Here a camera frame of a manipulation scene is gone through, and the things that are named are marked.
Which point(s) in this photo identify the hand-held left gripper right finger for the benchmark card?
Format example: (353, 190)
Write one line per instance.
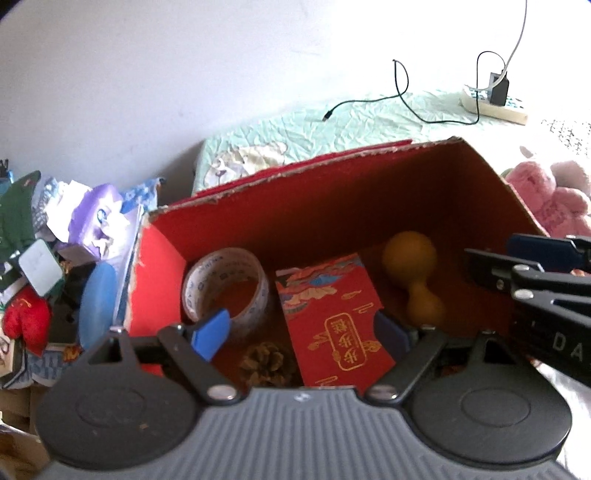
(392, 332)

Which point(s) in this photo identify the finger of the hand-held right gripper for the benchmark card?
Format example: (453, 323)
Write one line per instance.
(498, 265)
(540, 249)

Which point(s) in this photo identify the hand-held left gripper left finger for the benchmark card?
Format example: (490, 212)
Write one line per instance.
(210, 330)

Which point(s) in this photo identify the red envelope with gold print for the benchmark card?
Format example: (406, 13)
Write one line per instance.
(332, 314)

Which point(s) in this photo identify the brown pine cone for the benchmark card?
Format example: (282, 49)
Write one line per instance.
(265, 362)

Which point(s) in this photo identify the yellow gourd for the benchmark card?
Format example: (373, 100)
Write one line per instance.
(408, 251)

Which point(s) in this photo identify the red cardboard box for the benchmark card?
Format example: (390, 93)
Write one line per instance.
(323, 207)

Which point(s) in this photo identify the pink plush toy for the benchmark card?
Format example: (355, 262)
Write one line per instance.
(540, 184)

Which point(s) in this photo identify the clear printed tape roll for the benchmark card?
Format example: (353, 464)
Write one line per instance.
(221, 257)

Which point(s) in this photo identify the blue oval plastic lid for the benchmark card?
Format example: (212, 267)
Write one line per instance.
(97, 304)

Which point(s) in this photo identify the white cloth with dark print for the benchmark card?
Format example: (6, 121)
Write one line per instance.
(568, 134)

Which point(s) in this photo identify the white power strip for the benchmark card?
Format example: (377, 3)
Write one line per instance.
(503, 113)

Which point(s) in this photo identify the blue patterned cloth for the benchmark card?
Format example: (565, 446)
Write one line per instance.
(143, 194)

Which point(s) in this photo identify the purple and white package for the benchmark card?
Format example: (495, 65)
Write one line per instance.
(99, 212)

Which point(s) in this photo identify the black charger plug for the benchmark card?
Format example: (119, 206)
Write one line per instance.
(499, 92)

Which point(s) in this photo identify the small white flat box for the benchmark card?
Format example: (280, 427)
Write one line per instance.
(39, 267)

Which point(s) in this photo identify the red plush toy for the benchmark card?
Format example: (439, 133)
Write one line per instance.
(25, 318)

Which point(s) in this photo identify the mint printed blanket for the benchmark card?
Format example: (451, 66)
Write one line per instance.
(369, 124)

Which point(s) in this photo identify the green cloth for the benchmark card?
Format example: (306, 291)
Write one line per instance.
(16, 217)

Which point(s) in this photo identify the black clip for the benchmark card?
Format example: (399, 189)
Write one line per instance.
(3, 168)

